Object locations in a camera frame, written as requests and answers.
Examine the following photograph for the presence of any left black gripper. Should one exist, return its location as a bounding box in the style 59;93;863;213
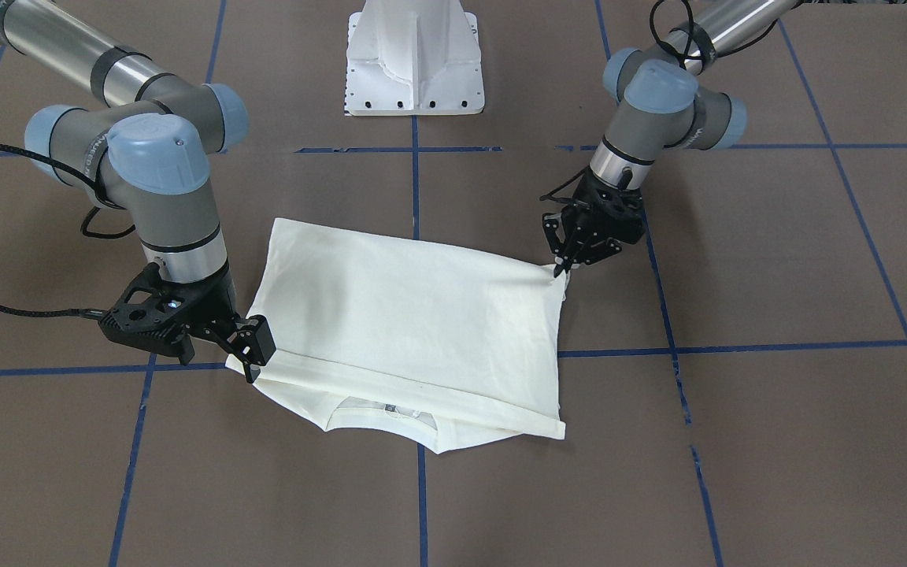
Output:
541;169;645;276

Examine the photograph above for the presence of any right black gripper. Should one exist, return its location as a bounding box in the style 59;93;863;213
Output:
98;262;275;384

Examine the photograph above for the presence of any cream long-sleeve cat shirt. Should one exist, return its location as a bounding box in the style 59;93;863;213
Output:
250;218;569;454

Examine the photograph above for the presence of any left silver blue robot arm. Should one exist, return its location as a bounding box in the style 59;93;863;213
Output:
542;1;797;274

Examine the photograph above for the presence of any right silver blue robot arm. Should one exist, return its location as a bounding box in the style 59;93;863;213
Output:
0;1;275;383

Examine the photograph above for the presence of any brown paper table mat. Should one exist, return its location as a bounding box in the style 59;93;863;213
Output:
0;1;907;566

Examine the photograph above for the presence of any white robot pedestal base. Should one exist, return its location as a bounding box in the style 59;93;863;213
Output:
343;1;486;117

